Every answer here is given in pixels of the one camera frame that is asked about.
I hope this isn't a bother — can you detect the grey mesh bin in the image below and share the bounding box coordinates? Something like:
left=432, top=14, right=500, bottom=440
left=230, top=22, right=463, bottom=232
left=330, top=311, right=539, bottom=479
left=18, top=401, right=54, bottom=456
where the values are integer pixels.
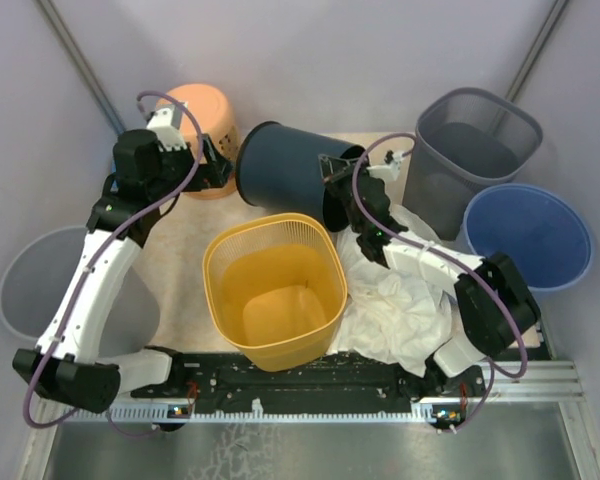
left=402, top=87, right=543, bottom=241

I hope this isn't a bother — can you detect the grey slotted cable duct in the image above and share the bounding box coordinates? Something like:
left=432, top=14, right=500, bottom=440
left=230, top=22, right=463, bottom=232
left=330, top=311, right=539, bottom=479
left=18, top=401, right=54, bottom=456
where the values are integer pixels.
left=109, top=399, right=462, bottom=424

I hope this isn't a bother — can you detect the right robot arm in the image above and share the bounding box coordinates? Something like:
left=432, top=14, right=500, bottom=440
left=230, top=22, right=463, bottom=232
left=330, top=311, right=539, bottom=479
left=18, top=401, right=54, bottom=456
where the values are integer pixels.
left=318, top=151, right=540, bottom=396

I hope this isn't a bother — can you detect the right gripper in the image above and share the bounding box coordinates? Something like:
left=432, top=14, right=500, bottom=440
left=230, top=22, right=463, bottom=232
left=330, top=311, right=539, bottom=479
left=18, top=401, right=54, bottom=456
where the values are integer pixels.
left=318, top=156, right=374, bottom=235

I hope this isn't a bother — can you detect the yellow slotted plastic basket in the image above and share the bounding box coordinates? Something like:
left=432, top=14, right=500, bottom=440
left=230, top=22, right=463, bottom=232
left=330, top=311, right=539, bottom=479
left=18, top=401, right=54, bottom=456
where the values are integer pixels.
left=202, top=213, right=348, bottom=372

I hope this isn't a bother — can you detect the purple cable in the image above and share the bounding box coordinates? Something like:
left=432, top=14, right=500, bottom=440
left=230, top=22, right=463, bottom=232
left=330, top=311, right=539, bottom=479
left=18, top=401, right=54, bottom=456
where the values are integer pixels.
left=23, top=89, right=204, bottom=440
left=351, top=131, right=528, bottom=435

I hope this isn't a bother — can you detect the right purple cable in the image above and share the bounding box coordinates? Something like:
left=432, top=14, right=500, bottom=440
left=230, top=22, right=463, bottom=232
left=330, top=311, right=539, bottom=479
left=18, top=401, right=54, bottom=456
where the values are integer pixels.
left=351, top=131, right=528, bottom=435

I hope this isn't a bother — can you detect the black round bin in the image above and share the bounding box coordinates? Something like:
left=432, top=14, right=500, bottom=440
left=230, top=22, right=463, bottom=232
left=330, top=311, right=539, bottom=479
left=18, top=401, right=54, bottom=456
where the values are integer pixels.
left=236, top=121, right=364, bottom=232

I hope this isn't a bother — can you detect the white crumpled cloth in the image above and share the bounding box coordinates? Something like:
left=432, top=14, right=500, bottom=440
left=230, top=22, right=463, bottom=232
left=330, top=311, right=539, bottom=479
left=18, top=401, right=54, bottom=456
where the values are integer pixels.
left=327, top=228, right=457, bottom=378

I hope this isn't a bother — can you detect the blue round bin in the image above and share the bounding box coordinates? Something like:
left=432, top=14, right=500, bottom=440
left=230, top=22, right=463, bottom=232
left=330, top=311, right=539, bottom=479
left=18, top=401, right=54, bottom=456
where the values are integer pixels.
left=455, top=183, right=595, bottom=299

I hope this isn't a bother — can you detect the peach plastic bucket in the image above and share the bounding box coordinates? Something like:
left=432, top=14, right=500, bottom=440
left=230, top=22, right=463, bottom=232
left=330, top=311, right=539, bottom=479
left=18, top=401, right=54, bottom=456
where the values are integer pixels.
left=167, top=83, right=241, bottom=200

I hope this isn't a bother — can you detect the grey round bin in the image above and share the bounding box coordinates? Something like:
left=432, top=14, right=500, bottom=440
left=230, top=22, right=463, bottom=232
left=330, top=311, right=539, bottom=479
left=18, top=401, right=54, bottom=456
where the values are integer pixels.
left=0, top=226, right=160, bottom=358

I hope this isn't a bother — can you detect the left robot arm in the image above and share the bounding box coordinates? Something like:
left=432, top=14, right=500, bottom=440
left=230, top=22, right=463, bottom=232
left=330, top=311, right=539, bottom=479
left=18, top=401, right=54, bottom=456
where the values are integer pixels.
left=12, top=127, right=233, bottom=414

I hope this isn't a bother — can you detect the aluminium frame rail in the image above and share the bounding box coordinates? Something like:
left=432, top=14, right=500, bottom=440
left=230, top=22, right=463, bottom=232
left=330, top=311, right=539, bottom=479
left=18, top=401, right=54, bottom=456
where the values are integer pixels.
left=488, top=360, right=584, bottom=403

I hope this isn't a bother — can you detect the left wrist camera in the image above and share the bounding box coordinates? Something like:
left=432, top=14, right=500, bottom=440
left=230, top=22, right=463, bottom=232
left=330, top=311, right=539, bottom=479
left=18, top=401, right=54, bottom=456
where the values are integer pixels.
left=146, top=104, right=188, bottom=152

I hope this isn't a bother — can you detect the black mounting rail base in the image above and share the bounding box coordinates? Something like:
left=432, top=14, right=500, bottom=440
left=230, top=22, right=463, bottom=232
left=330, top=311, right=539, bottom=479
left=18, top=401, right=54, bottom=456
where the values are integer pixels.
left=131, top=353, right=486, bottom=415

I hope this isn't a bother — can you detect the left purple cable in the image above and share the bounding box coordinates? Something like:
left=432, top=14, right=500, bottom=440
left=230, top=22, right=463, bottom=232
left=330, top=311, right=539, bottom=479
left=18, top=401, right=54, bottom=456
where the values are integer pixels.
left=23, top=89, right=204, bottom=440

